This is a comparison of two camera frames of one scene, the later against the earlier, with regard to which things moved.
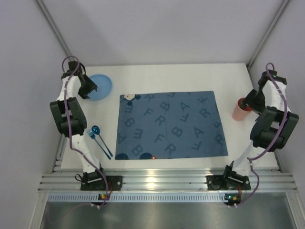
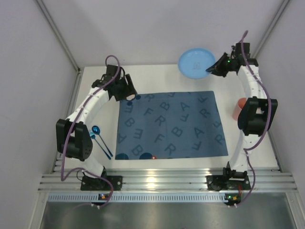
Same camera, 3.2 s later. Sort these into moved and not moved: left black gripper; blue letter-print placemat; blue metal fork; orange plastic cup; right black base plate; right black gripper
Moved: left black gripper; right black gripper
Not moved: blue metal fork; right black base plate; blue letter-print placemat; orange plastic cup
